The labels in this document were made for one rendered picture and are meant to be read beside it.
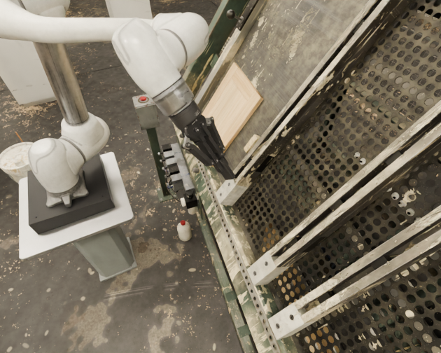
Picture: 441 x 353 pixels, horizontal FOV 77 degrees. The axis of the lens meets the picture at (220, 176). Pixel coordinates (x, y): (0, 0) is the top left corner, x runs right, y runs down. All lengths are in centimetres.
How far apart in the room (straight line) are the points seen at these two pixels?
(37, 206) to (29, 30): 84
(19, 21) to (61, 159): 59
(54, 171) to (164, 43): 84
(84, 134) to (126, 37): 79
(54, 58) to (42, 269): 157
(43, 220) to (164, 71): 100
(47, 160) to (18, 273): 128
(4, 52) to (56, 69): 238
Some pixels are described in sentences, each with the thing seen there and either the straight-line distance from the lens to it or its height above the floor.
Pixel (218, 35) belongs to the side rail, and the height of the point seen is 123.
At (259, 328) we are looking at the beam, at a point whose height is 85.
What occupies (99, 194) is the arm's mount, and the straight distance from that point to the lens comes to 145.
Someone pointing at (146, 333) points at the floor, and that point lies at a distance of 198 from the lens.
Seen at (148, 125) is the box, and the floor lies 79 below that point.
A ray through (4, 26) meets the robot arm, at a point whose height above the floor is 160.
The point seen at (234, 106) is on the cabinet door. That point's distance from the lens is 132.
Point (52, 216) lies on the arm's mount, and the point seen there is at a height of 83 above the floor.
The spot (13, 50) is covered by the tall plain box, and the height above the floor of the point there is 63.
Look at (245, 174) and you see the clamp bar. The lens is 108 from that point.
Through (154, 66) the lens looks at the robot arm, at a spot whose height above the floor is 159.
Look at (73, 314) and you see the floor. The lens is 215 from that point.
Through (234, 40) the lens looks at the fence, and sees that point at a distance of 147.
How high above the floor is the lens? 189
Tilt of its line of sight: 50 degrees down
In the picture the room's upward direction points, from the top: straight up
